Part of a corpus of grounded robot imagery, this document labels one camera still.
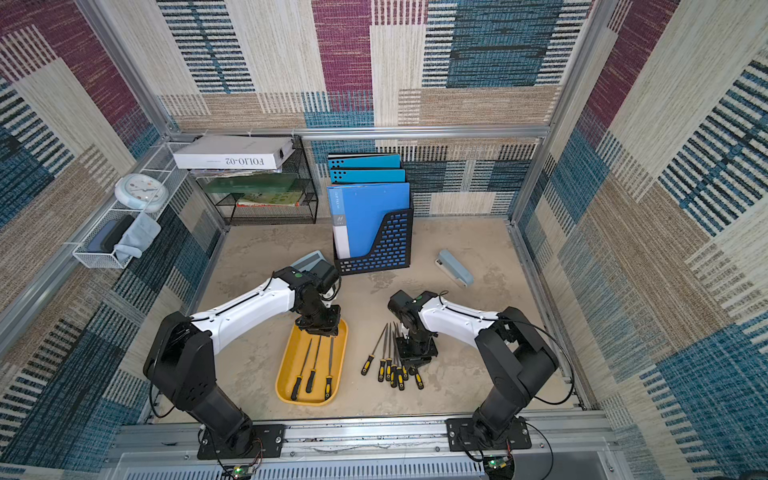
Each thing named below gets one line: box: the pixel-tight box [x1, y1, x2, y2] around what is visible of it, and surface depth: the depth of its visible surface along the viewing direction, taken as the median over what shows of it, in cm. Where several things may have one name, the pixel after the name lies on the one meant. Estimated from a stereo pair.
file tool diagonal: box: [306, 336, 321, 393], surface depth 84 cm
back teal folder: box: [328, 153, 401, 169], surface depth 103 cm
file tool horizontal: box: [291, 338, 313, 401], surface depth 83 cm
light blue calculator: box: [290, 250, 327, 273], surface depth 107 cm
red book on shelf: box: [236, 190, 303, 207], surface depth 102 cm
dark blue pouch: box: [87, 214, 135, 253], surface depth 67 cm
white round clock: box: [115, 173, 169, 213], surface depth 76 cm
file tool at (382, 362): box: [378, 324, 388, 383], surface depth 85 cm
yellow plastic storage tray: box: [275, 319, 349, 407], surface depth 85 cm
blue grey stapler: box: [434, 249, 474, 287], surface depth 102 cm
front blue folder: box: [327, 182, 411, 259], surface depth 93 cm
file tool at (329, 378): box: [324, 336, 334, 401], surface depth 84 cm
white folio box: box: [173, 136, 296, 170], surface depth 81 cm
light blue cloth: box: [114, 212, 162, 262], surface depth 70 cm
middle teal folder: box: [329, 169, 406, 183], surface depth 96 cm
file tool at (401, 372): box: [393, 327, 405, 391], surface depth 84 cm
